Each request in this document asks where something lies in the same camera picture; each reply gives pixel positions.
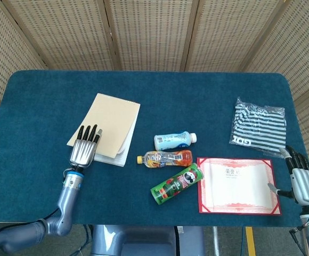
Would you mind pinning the green Pringles can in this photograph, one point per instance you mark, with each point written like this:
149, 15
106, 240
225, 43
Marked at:
175, 185

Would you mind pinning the striped garment in plastic bag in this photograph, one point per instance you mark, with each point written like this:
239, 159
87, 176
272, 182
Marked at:
258, 128

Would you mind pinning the orange tea bottle yellow cap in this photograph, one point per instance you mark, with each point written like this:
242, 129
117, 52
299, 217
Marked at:
165, 158

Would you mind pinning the beige cover spiral notebook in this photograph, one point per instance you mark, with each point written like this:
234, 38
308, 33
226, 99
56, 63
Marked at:
112, 117

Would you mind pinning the red certificate folder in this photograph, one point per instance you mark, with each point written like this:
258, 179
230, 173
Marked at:
237, 186

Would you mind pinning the white table leg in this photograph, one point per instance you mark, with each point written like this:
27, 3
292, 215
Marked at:
215, 240

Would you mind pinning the blue table cloth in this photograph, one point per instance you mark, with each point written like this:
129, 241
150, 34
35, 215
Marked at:
170, 101

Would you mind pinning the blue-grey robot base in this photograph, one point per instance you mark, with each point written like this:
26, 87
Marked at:
144, 240

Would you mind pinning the yellow floor tape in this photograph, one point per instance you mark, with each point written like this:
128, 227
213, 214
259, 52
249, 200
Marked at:
250, 240

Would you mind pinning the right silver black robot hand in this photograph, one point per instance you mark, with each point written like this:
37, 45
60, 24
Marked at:
306, 186

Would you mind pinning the white blue drink bottle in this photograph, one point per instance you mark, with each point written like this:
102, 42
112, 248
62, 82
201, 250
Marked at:
170, 140

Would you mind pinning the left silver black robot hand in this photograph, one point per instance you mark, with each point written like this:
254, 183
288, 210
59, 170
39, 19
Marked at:
82, 152

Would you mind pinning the woven wooden screen panel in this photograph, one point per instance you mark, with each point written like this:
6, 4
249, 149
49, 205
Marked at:
5, 53
303, 66
64, 34
223, 34
149, 34

